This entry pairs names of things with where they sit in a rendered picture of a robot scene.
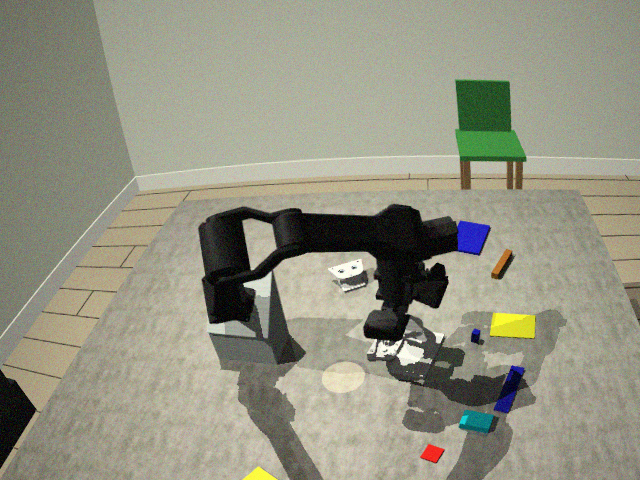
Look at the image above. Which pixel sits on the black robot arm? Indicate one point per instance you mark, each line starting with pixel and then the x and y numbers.
pixel 395 237

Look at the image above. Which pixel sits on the blue flat plate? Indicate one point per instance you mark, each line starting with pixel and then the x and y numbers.
pixel 471 237

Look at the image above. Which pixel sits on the cyan rectangular block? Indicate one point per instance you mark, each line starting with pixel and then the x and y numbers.
pixel 476 421

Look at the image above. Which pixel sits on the orange rectangular bar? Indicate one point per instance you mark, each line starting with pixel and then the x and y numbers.
pixel 501 264

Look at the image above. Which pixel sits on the red flat square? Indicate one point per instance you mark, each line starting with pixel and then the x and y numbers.
pixel 432 453

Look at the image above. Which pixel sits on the blue flat bar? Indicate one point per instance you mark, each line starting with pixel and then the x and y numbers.
pixel 509 389

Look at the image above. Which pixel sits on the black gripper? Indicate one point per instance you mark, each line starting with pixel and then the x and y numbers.
pixel 390 324

